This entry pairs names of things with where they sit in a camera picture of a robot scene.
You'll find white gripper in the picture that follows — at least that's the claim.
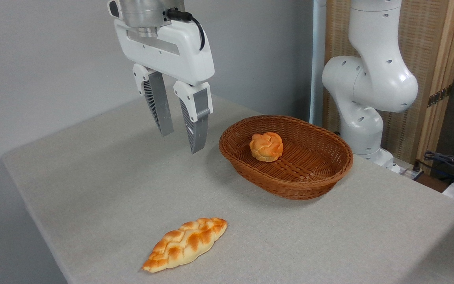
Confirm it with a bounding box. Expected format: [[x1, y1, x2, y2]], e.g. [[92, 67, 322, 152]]
[[113, 18, 216, 155]]

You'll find round orange bread roll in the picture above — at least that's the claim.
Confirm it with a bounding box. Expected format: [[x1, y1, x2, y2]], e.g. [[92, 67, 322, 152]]
[[249, 132, 284, 163]]

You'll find braided long bread loaf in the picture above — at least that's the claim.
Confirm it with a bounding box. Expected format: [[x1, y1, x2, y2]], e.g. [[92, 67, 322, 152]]
[[141, 217, 228, 274]]

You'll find brown wicker basket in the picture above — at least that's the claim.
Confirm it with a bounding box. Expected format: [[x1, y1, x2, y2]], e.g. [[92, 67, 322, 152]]
[[219, 115, 354, 201]]

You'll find white vertical pole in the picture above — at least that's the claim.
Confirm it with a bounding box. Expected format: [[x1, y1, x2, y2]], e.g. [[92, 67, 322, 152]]
[[309, 0, 327, 127]]

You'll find black screen hinge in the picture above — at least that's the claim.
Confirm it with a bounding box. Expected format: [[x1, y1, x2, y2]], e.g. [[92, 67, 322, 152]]
[[427, 84, 453, 108]]

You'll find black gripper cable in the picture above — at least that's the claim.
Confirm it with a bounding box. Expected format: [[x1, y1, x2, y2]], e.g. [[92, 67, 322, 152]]
[[164, 9, 206, 51]]

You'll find black cable bundle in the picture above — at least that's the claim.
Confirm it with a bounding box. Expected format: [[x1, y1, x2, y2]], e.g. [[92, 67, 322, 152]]
[[423, 137, 454, 179]]

